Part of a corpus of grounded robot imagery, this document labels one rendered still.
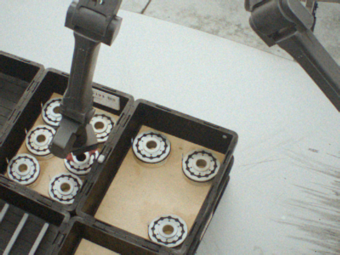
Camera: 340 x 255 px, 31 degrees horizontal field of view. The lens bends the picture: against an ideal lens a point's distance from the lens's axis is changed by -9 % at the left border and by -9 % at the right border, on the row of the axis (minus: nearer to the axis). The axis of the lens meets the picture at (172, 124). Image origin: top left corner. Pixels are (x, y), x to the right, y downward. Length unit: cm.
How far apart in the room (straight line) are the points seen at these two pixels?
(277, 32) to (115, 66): 108
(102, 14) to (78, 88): 27
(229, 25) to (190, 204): 169
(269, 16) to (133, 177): 81
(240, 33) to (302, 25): 215
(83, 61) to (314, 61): 48
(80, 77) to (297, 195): 84
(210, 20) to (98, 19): 212
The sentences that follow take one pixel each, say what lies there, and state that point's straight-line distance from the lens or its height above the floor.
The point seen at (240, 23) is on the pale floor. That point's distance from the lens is 334.
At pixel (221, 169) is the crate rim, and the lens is 172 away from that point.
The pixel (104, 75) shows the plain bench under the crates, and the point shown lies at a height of 70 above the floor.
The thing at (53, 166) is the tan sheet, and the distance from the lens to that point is 185.
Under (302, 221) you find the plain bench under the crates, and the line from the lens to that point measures 193.
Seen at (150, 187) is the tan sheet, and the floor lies 83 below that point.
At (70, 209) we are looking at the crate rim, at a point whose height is 93.
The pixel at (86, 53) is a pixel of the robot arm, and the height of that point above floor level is 139.
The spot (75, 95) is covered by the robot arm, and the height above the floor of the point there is 122.
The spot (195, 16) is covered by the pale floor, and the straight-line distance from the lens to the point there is 335.
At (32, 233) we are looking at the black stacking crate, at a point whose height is 83.
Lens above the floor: 239
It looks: 55 degrees down
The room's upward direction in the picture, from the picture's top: 2 degrees clockwise
